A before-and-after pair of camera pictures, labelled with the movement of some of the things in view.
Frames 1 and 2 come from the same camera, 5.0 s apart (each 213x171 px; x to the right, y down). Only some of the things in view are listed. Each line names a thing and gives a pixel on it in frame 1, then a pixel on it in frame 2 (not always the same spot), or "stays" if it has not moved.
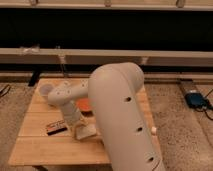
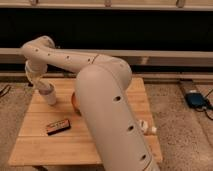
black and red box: (56, 127) stays
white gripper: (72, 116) -> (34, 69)
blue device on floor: (196, 100) stays
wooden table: (46, 138) stays
